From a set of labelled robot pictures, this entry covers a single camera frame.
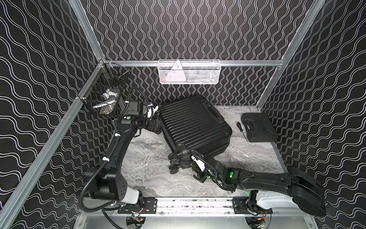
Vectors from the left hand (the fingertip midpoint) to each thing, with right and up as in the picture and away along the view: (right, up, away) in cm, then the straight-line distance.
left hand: (152, 119), depth 81 cm
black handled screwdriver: (+59, -4, +25) cm, 64 cm away
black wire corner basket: (-33, +30, +19) cm, 49 cm away
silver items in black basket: (-27, +12, +4) cm, 30 cm away
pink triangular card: (+14, +27, +8) cm, 31 cm away
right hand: (+24, -27, -2) cm, 36 cm away
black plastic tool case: (+69, -6, +16) cm, 72 cm away
